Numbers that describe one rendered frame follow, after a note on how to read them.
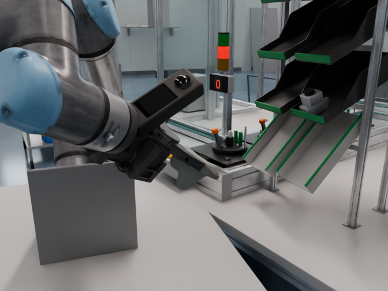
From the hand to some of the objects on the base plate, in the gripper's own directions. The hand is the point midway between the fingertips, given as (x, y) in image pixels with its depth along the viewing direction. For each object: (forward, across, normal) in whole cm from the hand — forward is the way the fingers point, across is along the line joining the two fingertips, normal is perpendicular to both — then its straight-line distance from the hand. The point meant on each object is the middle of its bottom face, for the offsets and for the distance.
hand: (194, 145), depth 65 cm
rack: (+83, +6, +4) cm, 83 cm away
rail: (+81, -53, -33) cm, 102 cm away
